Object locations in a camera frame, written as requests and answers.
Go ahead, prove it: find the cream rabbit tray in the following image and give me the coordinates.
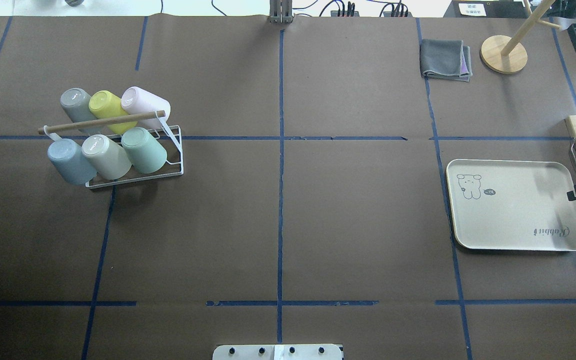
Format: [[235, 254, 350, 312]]
[[445, 159, 576, 252]]

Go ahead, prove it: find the mint green cup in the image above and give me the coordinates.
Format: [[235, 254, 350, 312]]
[[121, 127, 168, 174]]

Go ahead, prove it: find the pink cup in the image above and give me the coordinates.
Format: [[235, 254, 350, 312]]
[[120, 86, 171, 122]]

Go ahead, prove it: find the beige cup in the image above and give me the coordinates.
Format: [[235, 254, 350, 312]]
[[82, 134, 131, 180]]

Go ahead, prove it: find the yellow cup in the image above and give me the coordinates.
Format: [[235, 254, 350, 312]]
[[88, 89, 138, 135]]

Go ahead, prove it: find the grey cup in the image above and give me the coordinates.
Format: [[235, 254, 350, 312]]
[[59, 88, 98, 123]]

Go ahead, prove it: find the light blue cup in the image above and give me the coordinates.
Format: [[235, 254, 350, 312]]
[[46, 138, 98, 185]]

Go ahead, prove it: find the wooden mug tree stand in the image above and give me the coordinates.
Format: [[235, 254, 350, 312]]
[[479, 0, 562, 75]]

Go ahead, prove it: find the grey folded cloth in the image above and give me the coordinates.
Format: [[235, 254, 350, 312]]
[[419, 38, 473, 82]]

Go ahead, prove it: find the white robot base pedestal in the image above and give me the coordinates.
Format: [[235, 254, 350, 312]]
[[212, 343, 345, 360]]

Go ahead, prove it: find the aluminium frame post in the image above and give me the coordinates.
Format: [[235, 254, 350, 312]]
[[269, 0, 294, 24]]

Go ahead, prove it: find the white wire cup rack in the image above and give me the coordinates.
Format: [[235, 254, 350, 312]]
[[45, 118, 185, 190]]

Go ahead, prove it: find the wooden rack handle rod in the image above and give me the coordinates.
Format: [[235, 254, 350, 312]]
[[37, 110, 167, 135]]

